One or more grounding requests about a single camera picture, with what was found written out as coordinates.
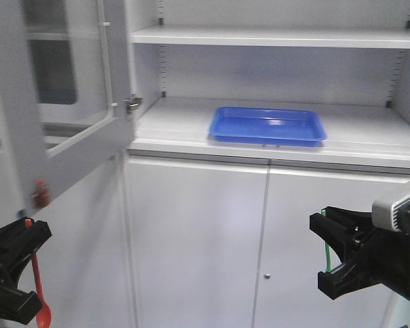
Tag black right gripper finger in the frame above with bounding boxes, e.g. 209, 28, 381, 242
0, 284, 42, 325

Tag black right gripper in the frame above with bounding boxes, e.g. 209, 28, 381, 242
309, 206, 410, 301

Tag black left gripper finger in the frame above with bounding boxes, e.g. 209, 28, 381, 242
0, 218, 52, 280

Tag red plastic spoon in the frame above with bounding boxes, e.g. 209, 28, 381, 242
24, 218, 52, 327

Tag green plastic spoon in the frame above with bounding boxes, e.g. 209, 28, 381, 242
320, 208, 331, 274

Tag grey lower cabinet doors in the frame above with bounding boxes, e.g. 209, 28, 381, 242
125, 156, 410, 327

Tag grey cabinet door with glass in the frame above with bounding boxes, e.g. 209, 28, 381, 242
0, 1, 133, 220

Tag upper cabinet shelf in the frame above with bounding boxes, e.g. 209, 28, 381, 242
129, 25, 410, 49

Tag blue plastic tray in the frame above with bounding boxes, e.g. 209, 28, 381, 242
208, 107, 327, 147

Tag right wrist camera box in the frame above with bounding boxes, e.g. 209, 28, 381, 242
372, 182, 410, 234

